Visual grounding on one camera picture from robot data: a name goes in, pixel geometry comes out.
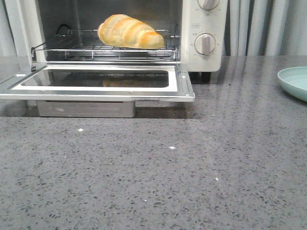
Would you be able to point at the upper oven knob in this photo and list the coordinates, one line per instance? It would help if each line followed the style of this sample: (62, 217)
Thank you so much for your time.
(208, 4)

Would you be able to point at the lower oven knob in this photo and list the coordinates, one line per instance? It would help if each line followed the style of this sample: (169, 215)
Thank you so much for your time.
(205, 44)

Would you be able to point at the oven knob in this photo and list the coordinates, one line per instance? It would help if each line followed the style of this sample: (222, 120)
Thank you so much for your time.
(208, 4)
(205, 44)

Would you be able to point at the oven glass door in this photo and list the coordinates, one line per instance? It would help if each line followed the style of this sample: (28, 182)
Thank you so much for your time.
(100, 83)

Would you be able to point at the light blue plate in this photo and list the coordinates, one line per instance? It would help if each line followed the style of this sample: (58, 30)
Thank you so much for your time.
(294, 81)

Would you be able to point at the striped croissant bread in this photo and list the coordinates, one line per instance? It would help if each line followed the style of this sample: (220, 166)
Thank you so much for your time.
(121, 30)

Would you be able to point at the white toaster oven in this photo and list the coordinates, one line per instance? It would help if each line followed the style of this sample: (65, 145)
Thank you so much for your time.
(43, 19)

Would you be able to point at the wire oven rack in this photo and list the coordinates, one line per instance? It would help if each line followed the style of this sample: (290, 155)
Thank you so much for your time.
(84, 45)

